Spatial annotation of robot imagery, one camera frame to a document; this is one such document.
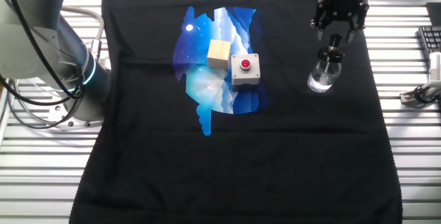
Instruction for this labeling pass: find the thick grey base cable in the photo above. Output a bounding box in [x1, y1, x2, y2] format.
[58, 5, 106, 63]

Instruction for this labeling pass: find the black base cable bundle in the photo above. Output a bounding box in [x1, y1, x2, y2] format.
[0, 0, 85, 131]

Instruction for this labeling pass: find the wooden cube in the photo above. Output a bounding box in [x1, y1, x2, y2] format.
[206, 39, 232, 70]

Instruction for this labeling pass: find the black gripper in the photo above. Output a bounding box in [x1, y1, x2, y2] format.
[309, 0, 376, 44]

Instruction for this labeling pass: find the black looped camera cable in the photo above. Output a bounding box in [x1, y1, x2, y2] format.
[413, 85, 432, 105]

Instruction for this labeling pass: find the black cloth with blue print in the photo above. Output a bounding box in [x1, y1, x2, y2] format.
[68, 0, 404, 224]

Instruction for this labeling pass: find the aluminium camera bracket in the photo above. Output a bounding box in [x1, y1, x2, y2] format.
[399, 79, 441, 107]

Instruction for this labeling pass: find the clear glass jar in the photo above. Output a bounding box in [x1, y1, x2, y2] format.
[306, 50, 344, 94]

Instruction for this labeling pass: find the black keyboard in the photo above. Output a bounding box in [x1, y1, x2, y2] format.
[418, 26, 441, 60]

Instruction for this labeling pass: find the small silver exterior camera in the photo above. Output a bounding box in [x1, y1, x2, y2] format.
[428, 51, 441, 82]

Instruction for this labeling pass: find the grey box with red button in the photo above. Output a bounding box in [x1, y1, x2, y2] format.
[229, 53, 262, 86]

